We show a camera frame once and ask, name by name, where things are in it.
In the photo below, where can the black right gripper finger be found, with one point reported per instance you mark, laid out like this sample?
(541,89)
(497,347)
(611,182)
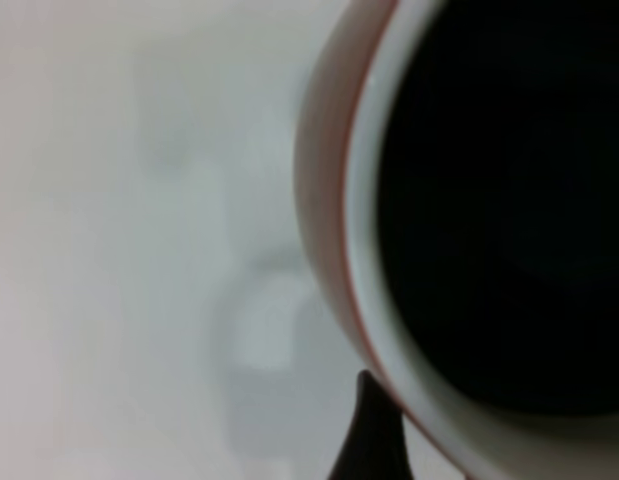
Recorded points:
(371,440)

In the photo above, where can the red ceramic mug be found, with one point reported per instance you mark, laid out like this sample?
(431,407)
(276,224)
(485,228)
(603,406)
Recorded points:
(329,165)

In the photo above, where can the dark coffee liquid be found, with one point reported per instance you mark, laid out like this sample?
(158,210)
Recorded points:
(499,210)

